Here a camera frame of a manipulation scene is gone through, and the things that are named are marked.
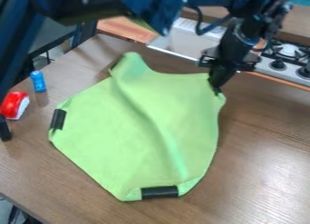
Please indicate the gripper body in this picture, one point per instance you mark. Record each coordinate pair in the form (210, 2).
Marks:
(234, 52)

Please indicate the green cloth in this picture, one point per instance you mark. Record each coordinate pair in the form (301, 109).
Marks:
(141, 121)

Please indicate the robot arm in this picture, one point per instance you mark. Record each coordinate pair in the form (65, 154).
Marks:
(161, 7)

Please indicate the toy sink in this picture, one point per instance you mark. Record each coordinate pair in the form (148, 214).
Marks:
(187, 40)

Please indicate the toy stove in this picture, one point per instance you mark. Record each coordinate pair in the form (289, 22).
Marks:
(284, 60)

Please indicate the blue can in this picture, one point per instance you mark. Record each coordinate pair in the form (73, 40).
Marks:
(38, 81)

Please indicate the black tool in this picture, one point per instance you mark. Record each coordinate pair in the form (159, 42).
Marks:
(4, 129)

